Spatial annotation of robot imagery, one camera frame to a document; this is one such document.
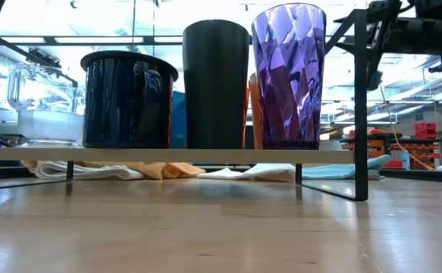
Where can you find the red storage bin stack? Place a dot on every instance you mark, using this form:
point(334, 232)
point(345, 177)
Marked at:
point(426, 130)

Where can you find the white cloth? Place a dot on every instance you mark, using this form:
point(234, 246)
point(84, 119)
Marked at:
point(254, 172)

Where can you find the black ribbed mug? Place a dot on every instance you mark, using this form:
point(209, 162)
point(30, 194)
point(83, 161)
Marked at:
point(126, 106)

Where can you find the tall black tumbler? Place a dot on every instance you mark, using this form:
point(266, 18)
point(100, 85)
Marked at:
point(215, 87)

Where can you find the orange faceted plastic tumbler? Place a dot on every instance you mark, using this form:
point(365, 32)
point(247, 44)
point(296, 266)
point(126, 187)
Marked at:
point(246, 113)

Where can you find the grey cloth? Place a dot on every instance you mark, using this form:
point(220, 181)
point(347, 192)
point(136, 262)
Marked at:
point(376, 175)

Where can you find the peach plastic cup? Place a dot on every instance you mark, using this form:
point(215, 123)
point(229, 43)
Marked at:
point(256, 113)

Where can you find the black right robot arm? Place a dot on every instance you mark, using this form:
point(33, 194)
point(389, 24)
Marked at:
point(429, 34)

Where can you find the blue plastic mug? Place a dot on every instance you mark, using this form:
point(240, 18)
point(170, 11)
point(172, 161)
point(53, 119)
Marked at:
point(178, 121)

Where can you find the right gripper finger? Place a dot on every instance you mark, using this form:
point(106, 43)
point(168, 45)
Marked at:
point(375, 80)

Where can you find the yellow cloth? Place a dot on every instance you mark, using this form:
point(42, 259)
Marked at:
point(167, 170)

